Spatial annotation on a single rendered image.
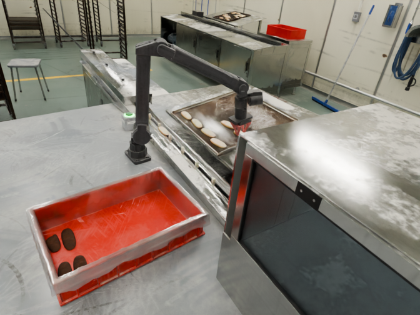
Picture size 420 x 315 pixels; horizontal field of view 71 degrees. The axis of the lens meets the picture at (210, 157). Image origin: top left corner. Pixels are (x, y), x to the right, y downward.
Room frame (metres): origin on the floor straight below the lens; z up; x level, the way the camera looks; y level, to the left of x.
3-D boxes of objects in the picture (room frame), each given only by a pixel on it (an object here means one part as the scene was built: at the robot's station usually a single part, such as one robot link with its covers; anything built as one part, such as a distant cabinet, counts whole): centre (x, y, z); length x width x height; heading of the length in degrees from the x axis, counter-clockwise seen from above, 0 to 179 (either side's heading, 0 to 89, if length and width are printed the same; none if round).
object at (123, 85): (2.23, 0.83, 0.89); 1.25 x 0.18 x 0.09; 35
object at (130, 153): (1.18, 0.34, 0.86); 0.12 x 0.09 x 0.08; 41
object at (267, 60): (5.56, -0.08, 0.51); 3.00 x 1.26 x 1.03; 35
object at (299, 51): (4.97, -0.98, 0.44); 0.70 x 0.55 x 0.87; 35
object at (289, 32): (4.97, -0.98, 0.93); 0.51 x 0.36 x 0.13; 39
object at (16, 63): (3.68, 2.45, 0.23); 0.36 x 0.36 x 0.46; 21
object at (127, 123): (1.47, 0.46, 0.84); 0.08 x 0.08 x 0.11; 35
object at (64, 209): (0.69, 0.27, 0.87); 0.49 x 0.34 x 0.10; 130
